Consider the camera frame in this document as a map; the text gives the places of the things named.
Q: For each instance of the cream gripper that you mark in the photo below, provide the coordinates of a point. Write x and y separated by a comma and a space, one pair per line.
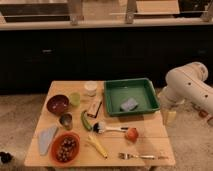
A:
169, 115

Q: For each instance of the red apple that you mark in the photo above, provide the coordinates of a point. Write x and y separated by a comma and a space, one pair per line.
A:
132, 134

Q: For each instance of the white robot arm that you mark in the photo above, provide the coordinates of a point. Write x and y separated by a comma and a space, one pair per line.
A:
187, 82

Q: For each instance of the green plastic tray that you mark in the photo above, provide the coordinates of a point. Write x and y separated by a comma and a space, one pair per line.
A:
117, 92

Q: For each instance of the blue-grey sponge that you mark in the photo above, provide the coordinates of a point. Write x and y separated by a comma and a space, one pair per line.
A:
129, 105

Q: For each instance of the silver fork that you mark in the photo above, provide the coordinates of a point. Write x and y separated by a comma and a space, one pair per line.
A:
127, 156

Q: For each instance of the small brown box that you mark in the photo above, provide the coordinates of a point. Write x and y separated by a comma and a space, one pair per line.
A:
94, 108

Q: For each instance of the yellow corn cob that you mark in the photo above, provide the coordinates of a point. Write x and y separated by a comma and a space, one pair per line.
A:
97, 145

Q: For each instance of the white cup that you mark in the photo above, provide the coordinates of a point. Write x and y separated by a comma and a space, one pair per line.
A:
90, 87

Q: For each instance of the green cucumber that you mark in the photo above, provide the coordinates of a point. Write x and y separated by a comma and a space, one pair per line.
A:
85, 122

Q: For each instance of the light green cup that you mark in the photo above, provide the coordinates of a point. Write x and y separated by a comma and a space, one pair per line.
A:
74, 99

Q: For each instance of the wooden table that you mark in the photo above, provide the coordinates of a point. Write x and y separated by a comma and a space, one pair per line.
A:
153, 138

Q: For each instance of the metal cup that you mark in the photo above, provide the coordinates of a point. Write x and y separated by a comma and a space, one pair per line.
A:
66, 121

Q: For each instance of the orange bowl with grapes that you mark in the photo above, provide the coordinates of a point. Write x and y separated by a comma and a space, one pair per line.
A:
64, 148

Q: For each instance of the dark red bowl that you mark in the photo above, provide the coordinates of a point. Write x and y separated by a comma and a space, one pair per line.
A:
58, 104

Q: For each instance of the grey folded cloth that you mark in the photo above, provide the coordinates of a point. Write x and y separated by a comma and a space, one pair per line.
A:
45, 138

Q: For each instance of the dark cabinet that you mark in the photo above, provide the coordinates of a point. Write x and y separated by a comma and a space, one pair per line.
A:
31, 59

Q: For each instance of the black object on floor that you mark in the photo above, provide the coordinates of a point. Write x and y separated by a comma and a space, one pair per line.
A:
5, 157

